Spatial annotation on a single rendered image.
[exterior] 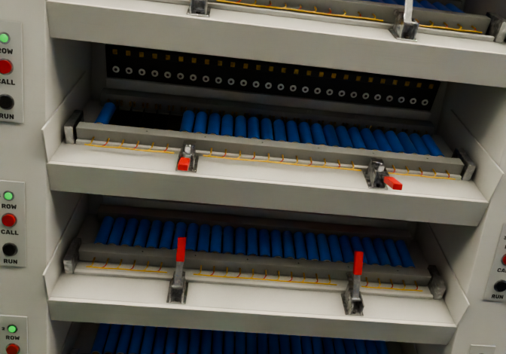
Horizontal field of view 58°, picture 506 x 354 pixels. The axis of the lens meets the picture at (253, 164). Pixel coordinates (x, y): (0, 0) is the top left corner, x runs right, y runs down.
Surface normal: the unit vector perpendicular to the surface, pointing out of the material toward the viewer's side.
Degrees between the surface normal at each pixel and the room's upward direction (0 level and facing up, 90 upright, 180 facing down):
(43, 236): 90
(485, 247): 90
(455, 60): 108
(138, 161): 18
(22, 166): 90
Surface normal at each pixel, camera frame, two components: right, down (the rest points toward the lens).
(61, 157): 0.12, -0.83
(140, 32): 0.02, 0.55
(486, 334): 0.05, 0.26
